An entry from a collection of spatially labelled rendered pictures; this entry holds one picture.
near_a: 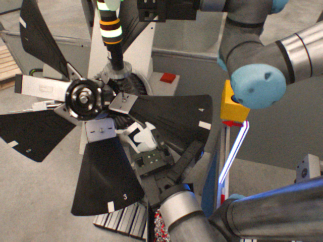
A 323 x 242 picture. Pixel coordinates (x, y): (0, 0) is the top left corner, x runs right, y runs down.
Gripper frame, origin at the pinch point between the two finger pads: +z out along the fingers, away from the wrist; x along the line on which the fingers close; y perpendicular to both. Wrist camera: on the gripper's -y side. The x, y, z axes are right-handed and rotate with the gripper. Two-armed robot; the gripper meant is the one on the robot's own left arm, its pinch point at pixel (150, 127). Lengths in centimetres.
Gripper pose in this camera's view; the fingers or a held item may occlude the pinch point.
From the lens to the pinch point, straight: 52.9
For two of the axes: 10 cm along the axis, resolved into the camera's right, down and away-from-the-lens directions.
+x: 1.0, 6.6, 7.4
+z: -3.8, -6.7, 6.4
